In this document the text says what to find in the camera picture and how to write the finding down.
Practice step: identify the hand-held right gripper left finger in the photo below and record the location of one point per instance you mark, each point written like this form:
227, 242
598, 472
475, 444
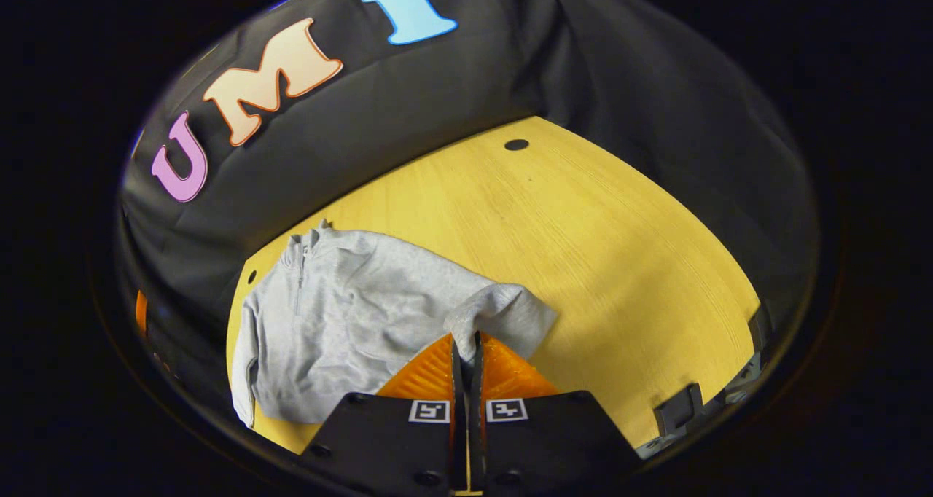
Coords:
393, 446

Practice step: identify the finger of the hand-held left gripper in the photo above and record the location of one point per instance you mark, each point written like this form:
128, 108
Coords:
141, 311

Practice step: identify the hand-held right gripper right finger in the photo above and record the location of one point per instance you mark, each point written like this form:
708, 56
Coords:
547, 446

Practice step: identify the grey zip-neck sweatshirt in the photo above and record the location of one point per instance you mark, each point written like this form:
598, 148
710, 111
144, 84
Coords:
350, 322

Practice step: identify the black backdrop cloth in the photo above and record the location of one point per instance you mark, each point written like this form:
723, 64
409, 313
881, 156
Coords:
437, 96

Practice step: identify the black table edge bracket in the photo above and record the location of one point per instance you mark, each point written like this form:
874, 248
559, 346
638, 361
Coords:
678, 409
759, 329

